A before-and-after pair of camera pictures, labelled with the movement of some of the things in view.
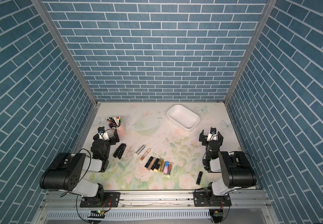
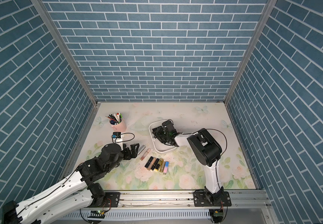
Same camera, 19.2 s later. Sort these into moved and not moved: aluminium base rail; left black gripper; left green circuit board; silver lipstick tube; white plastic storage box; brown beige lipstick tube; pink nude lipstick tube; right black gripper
Moved: right black gripper; white plastic storage box; left black gripper
Not moved: pink nude lipstick tube; aluminium base rail; left green circuit board; silver lipstick tube; brown beige lipstick tube
